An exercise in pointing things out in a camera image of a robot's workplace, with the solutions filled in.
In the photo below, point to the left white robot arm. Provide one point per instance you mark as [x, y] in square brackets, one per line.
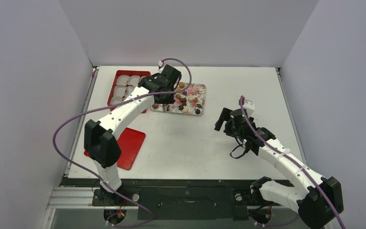
[117, 121]

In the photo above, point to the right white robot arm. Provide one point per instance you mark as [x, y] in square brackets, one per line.
[317, 200]

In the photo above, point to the red box lid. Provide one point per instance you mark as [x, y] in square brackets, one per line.
[129, 148]

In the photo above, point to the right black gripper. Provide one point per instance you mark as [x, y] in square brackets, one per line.
[226, 119]

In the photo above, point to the floral serving tray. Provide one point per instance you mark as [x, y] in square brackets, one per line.
[185, 102]

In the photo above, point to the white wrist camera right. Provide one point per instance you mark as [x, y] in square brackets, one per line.
[249, 106]

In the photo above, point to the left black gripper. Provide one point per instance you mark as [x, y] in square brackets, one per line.
[169, 100]

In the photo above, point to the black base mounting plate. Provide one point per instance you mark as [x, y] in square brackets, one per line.
[167, 199]

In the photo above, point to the red chocolate box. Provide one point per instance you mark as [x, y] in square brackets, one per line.
[123, 85]

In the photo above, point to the caramel chocolate piece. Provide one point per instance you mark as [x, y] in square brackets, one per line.
[181, 85]

